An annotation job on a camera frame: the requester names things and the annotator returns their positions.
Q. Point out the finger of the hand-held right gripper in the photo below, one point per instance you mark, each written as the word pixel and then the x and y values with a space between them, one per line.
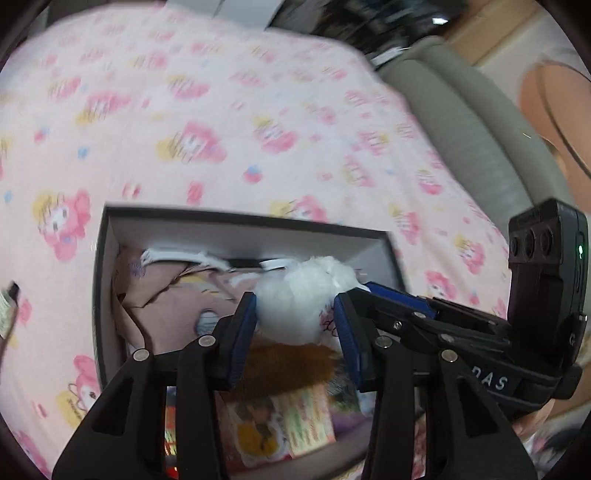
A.
pixel 461 334
pixel 406 299

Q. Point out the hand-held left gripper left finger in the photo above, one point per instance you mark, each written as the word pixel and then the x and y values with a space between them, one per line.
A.
pixel 242 341

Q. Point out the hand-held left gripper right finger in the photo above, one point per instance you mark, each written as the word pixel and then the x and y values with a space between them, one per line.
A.
pixel 346 344

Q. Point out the white fluffy plush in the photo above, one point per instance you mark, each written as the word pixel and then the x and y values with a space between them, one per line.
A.
pixel 295 304

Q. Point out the orange yellow packet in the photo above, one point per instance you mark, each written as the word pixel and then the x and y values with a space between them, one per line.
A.
pixel 309 420

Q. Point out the black cardboard box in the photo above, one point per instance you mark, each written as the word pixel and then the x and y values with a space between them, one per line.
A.
pixel 231 230

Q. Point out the brown fluffy item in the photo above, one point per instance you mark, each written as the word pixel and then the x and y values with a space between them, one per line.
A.
pixel 286 367

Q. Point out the cartoon figure card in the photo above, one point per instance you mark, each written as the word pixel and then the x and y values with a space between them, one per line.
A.
pixel 256 429

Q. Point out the red packet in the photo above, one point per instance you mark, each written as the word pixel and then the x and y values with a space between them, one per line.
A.
pixel 171 438

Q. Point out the grey padded headboard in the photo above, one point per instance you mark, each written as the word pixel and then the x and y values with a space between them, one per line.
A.
pixel 461 115

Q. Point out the small white tube black cap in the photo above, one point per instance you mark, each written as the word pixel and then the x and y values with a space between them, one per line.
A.
pixel 7 309

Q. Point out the pink printed bedsheet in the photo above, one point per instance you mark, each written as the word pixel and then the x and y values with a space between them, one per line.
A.
pixel 184 92

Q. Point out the person's white shirt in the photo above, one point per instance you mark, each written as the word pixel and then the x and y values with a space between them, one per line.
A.
pixel 545 37

